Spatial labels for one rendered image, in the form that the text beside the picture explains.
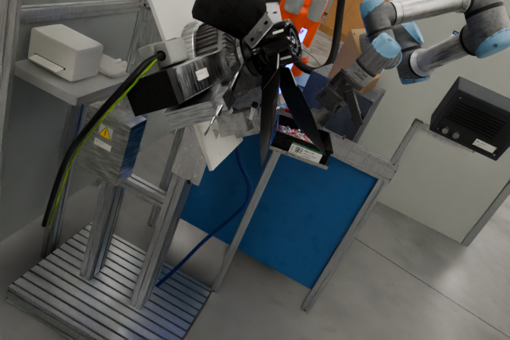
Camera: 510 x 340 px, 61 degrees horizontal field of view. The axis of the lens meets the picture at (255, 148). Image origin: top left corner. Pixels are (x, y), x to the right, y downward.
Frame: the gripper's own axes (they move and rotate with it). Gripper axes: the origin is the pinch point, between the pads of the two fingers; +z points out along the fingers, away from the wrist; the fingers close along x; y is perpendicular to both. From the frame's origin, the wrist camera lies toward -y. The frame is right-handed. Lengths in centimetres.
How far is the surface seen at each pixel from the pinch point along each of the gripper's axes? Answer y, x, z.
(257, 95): 21.1, 1.2, 3.9
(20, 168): 70, 16, 83
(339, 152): -15.9, -32.6, 11.8
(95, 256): 27, 19, 88
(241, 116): 19.4, 16.1, 6.3
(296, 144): 0.3, -9.8, 12.2
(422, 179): -96, -178, 37
